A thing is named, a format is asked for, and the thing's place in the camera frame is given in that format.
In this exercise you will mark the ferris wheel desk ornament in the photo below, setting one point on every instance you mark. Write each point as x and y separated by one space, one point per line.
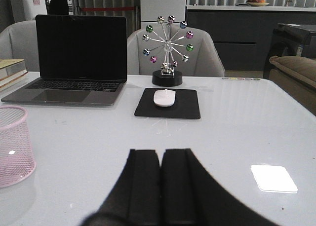
167 76

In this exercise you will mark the grey chair behind laptop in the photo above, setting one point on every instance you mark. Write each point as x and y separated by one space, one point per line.
19 41

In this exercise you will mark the black appliance box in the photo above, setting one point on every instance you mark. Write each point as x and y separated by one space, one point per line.
291 40

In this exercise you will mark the middle white book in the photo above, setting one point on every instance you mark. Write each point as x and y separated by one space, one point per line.
5 81

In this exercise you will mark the grey laptop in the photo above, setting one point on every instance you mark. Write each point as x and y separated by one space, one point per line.
82 61

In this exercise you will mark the dark counter cabinet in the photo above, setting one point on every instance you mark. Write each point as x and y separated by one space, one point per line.
242 34

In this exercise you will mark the top yellow book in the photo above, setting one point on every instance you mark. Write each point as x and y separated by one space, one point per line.
10 67

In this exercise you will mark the white computer mouse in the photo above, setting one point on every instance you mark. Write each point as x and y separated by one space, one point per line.
164 97

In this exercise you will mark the coloured sticker strip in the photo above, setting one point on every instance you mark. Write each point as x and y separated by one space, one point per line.
241 78

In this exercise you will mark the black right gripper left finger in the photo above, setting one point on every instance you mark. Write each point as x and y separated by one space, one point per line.
134 200

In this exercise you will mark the fruit bowl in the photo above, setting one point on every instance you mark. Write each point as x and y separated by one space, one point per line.
257 3

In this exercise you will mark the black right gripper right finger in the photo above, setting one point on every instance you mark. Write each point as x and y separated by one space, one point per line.
192 197

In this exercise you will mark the pink mesh pen holder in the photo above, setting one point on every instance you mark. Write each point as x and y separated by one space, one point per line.
17 160

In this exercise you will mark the white cabinet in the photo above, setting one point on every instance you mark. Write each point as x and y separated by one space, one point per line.
150 10

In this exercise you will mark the grey chair behind ornament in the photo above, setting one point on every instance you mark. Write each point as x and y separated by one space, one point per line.
194 52

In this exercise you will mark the black mouse pad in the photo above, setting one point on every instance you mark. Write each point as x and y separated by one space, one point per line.
185 106

